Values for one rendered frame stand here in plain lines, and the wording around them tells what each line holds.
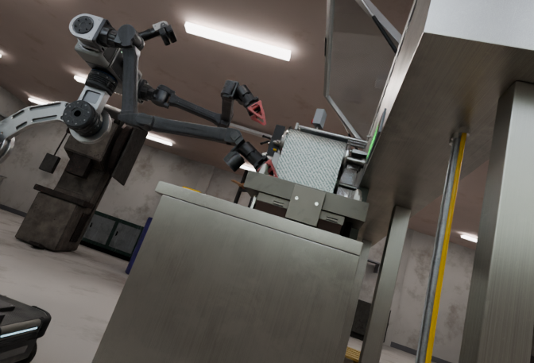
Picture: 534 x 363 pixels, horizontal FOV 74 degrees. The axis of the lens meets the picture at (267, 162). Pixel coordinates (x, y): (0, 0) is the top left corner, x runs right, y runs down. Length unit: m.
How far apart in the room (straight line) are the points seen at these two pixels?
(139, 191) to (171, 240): 9.54
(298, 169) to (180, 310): 0.65
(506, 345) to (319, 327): 0.56
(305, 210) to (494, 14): 0.71
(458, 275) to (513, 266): 10.37
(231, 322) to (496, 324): 0.69
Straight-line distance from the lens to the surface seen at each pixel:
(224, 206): 1.10
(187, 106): 2.06
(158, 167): 10.67
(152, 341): 1.15
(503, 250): 0.59
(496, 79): 0.70
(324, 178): 1.36
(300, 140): 1.41
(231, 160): 1.39
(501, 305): 0.58
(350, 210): 1.13
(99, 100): 1.90
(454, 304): 10.89
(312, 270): 1.04
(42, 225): 6.36
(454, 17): 0.64
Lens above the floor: 0.74
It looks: 16 degrees up
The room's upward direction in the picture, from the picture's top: 19 degrees clockwise
